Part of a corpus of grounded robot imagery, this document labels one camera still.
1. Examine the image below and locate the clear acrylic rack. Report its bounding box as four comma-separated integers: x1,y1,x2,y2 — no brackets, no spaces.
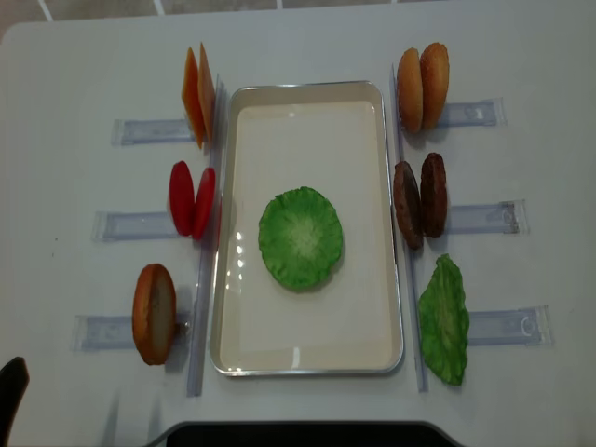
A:
388,64,553,394
72,78,229,397

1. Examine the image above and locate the bread bun slice front left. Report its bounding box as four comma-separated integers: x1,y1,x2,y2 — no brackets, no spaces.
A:
132,264,176,365

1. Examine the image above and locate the brown meat patty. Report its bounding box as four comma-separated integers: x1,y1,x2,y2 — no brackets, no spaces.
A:
420,153,448,238
393,161,423,251

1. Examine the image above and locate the orange cheese slice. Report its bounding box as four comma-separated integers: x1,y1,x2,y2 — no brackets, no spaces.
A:
198,44,216,142
181,47,205,148

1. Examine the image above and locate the left orange cheese slice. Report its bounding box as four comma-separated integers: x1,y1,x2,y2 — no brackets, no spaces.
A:
181,47,205,148

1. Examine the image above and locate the right orange cheese slice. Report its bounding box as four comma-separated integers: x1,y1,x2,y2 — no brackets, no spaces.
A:
198,44,216,142

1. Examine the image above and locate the left bread bun back right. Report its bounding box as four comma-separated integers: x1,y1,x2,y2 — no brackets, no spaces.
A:
397,47,423,134

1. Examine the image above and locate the upright green lettuce leaf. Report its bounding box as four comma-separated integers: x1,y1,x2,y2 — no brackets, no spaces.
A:
418,253,470,386

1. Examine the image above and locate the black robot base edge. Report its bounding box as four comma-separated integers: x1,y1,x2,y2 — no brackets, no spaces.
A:
157,421,457,446

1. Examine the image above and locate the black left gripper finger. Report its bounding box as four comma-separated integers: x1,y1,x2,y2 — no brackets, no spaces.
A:
0,357,30,446

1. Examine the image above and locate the left brown meat patty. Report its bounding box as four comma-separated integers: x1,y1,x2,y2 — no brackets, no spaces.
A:
393,161,423,251

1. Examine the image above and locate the clear left acrylic rack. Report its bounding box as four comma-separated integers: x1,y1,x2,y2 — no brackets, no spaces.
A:
72,78,229,397

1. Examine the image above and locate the flat green lettuce leaf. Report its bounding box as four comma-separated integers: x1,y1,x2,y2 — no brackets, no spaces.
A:
258,186,344,291

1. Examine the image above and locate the clear right acrylic rack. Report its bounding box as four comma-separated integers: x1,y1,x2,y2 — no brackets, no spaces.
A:
388,64,553,394

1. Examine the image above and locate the red tomato slice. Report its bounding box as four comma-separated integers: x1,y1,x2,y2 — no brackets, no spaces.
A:
169,161,195,237
191,168,216,240

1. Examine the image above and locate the right brown meat patty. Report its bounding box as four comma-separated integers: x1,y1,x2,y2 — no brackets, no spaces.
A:
420,153,448,238

